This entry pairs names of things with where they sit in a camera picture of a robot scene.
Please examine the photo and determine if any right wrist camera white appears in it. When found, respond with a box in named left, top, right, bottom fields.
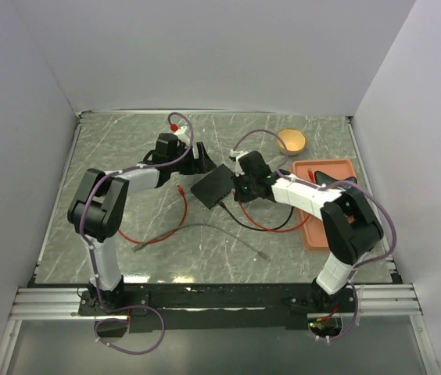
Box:
left=229, top=149, right=248, bottom=176

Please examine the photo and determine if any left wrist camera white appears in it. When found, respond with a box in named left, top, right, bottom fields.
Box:
left=170, top=123, right=190, bottom=144

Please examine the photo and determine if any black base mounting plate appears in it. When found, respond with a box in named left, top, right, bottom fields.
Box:
left=78, top=283, right=355, bottom=333

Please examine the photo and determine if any blue star-shaped dish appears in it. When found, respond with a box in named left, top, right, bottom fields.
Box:
left=314, top=170, right=357, bottom=186

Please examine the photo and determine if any black ethernet cable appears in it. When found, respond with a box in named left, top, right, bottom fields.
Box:
left=220, top=201, right=296, bottom=232

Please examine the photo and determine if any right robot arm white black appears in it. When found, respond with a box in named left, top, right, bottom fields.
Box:
left=230, top=150, right=384, bottom=312

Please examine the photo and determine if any yellow ceramic bowl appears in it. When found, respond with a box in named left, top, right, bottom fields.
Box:
left=277, top=128, right=307, bottom=156

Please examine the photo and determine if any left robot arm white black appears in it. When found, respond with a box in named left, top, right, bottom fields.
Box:
left=67, top=132, right=217, bottom=314

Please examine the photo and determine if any salmon pink tray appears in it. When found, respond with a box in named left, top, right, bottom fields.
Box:
left=290, top=159, right=357, bottom=252

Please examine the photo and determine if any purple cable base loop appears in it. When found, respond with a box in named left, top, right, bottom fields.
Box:
left=94, top=304, right=166, bottom=356

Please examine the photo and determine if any black network switch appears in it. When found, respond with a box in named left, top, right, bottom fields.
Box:
left=190, top=164, right=234, bottom=209

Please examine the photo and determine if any grey ethernet cable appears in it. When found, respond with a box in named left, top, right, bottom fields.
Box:
left=132, top=223, right=272, bottom=262

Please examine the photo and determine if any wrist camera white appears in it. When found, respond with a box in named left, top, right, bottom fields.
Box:
left=229, top=149, right=248, bottom=176
left=170, top=123, right=190, bottom=144

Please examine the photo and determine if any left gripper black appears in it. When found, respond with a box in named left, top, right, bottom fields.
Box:
left=169, top=142, right=217, bottom=176

